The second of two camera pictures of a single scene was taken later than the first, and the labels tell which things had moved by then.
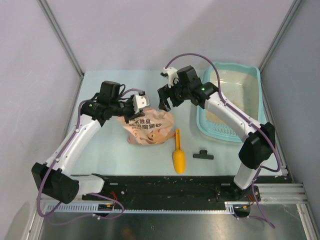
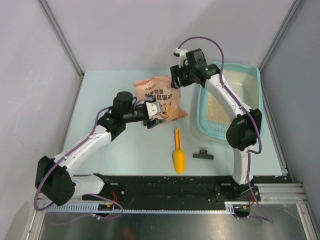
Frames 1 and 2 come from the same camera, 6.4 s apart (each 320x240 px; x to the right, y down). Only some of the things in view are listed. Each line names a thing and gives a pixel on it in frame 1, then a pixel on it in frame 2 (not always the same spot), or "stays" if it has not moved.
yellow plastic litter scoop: x=179 y=157 stays
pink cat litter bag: x=153 y=127 to x=169 y=97
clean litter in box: x=240 y=88 stays
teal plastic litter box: x=242 y=85 stays
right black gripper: x=164 y=93 to x=176 y=72
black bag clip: x=203 y=154 stays
